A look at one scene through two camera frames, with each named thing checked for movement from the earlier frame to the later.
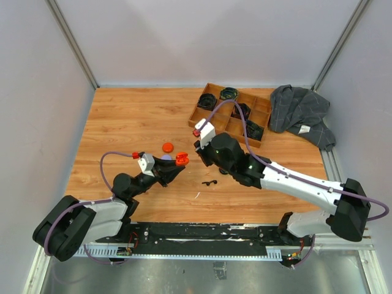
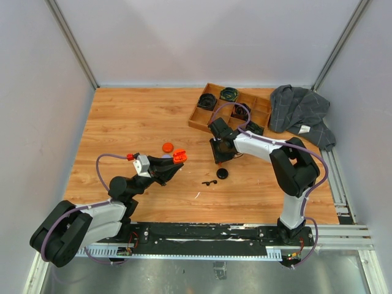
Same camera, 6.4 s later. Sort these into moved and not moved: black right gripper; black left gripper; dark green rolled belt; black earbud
Moved: black right gripper
Not moved: dark green rolled belt; black earbud; black left gripper
